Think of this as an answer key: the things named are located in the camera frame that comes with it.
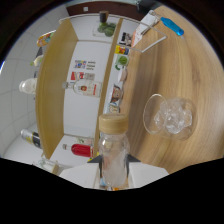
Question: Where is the clear bottle wooden lid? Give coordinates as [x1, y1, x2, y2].
[97, 113, 131, 189]

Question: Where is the red liquid glass bottle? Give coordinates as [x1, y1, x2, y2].
[62, 143, 95, 159]

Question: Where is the clear glass with ice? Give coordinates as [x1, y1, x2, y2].
[142, 93, 198, 141]

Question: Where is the tall black silver can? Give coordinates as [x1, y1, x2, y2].
[20, 128, 43, 149]

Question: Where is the wooden two-tier shelf rack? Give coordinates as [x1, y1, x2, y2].
[35, 14, 168, 160]

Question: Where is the patterned bowl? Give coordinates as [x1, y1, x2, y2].
[109, 84, 124, 105]

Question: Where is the clear bottle red logo label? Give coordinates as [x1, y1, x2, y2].
[61, 79, 103, 99]

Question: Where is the green mug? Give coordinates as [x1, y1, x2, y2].
[116, 54, 130, 69]

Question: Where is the clear bottle green cap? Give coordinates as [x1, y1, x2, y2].
[31, 54, 44, 68]

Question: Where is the white notebook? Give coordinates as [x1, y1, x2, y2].
[131, 13, 161, 48]

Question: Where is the glass jar with green plant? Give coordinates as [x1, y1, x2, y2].
[92, 10, 118, 38]

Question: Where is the brown door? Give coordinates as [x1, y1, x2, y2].
[65, 1, 141, 22]

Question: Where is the red wall poster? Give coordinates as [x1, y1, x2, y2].
[70, 71, 85, 81]

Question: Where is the blue white wall poster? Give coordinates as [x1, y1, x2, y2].
[73, 59, 88, 69]

